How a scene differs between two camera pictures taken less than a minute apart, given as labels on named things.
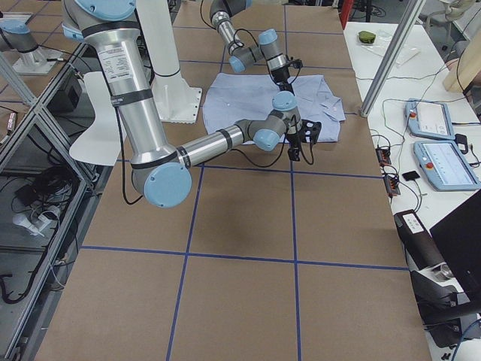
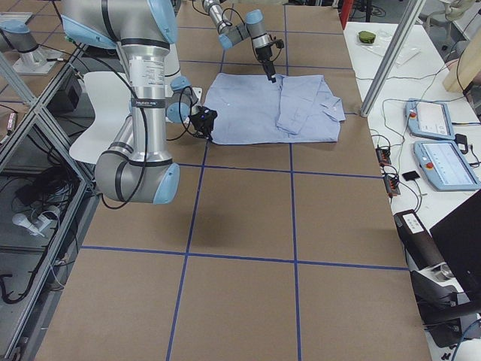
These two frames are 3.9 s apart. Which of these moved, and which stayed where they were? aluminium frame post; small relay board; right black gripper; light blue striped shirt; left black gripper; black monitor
Moved: left black gripper; right black gripper
Stayed: light blue striped shirt; black monitor; small relay board; aluminium frame post
